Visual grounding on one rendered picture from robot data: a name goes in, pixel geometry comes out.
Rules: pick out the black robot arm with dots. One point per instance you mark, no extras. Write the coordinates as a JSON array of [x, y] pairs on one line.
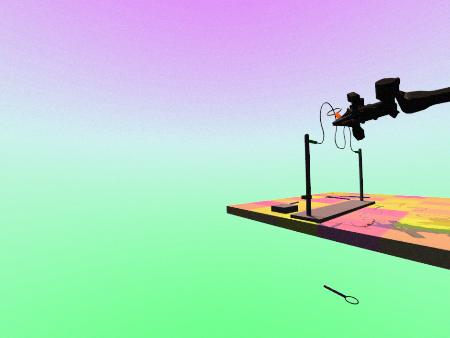
[[387, 89]]

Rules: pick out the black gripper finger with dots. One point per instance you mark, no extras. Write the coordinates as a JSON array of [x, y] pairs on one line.
[[349, 123], [347, 116]]

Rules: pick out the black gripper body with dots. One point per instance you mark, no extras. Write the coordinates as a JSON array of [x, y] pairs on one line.
[[361, 115]]

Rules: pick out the orange-brown handle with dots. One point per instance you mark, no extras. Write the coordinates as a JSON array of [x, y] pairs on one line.
[[336, 114]]

